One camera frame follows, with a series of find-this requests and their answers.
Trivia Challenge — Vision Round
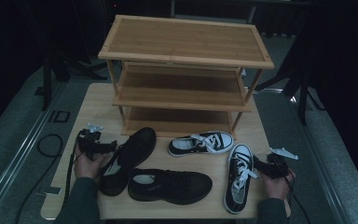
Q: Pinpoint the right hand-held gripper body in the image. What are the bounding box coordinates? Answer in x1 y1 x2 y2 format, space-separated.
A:
265 147 299 180

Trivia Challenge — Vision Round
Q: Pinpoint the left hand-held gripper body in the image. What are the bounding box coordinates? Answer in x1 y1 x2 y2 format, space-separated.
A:
77 122 106 161

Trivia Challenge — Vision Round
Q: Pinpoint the black and white sneaker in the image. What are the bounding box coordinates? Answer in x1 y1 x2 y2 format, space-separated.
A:
223 143 258 215
167 131 235 158

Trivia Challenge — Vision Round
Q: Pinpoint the black shoe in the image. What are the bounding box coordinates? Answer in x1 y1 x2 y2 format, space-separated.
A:
127 167 213 205
98 126 158 197

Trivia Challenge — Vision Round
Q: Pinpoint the wooden shoe rack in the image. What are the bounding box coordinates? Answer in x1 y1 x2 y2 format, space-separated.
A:
97 14 275 139

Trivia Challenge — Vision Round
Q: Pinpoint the person's right hand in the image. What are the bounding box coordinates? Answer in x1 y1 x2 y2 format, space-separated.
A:
259 169 296 202

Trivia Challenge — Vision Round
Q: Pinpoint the person's left hand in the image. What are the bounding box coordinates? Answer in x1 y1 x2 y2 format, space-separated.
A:
74 146 113 181

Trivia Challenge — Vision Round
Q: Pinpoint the black metal stand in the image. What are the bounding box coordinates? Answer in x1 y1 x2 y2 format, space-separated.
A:
255 31 327 125
40 46 106 111

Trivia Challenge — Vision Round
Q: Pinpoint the right hand-held gripper cable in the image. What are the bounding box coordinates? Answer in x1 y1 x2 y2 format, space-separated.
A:
283 169 311 224

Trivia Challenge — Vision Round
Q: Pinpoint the hand-held gripper cable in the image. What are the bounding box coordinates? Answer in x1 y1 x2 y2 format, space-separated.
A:
283 169 311 224
62 130 85 209

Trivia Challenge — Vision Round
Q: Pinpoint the left hand-held gripper cable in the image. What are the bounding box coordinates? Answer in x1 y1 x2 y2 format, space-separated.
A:
62 130 85 209

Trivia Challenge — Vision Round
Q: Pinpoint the metal floor rail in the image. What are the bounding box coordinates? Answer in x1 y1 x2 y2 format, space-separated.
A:
0 82 68 220
255 88 351 224

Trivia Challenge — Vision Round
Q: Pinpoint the black floor cable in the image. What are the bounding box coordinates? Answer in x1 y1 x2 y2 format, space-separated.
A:
15 133 64 224

